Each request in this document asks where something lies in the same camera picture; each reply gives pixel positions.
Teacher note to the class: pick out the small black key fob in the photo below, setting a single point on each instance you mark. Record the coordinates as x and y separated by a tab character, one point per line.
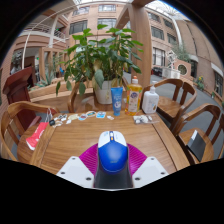
52	122

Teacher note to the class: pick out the yellow liquid bottle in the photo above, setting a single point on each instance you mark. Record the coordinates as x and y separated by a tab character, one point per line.
133	98

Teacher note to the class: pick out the small white sticker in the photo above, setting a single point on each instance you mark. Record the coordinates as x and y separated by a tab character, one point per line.
110	117

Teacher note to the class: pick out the white pump bottle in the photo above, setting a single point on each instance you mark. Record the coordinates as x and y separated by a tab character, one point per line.
150	101

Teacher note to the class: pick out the red paper bag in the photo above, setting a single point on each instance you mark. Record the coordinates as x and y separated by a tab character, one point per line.
35	136

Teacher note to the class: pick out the spiky green plant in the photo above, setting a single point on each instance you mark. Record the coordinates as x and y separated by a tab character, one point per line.
45	80

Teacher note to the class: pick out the blue tube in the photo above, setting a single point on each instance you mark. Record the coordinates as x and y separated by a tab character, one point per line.
116	101

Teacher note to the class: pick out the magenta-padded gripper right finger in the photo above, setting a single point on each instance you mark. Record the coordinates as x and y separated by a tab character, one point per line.
150	171

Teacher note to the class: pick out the wooden armchair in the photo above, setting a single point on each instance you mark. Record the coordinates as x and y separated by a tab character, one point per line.
186	115
20	108
170	108
71	100

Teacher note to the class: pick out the dark red wooden lectern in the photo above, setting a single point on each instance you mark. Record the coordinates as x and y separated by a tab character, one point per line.
16	86

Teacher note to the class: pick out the pale yellow sticker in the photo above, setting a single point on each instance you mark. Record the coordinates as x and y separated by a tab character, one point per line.
73	117

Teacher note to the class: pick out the black notebook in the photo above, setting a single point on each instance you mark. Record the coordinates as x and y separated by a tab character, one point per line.
196	145

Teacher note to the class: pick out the blue and white sticker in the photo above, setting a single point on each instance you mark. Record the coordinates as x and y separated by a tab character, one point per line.
82	117
101	115
91	114

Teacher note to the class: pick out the clear plastic packet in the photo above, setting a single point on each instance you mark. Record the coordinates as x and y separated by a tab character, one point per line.
142	119

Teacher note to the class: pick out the green plant in white pot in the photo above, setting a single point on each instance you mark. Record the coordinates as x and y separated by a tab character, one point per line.
100	56

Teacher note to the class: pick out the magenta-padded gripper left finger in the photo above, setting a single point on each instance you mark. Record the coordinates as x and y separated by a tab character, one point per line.
75	171

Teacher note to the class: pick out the blue and white computer mouse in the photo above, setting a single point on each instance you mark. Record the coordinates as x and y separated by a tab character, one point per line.
112	156

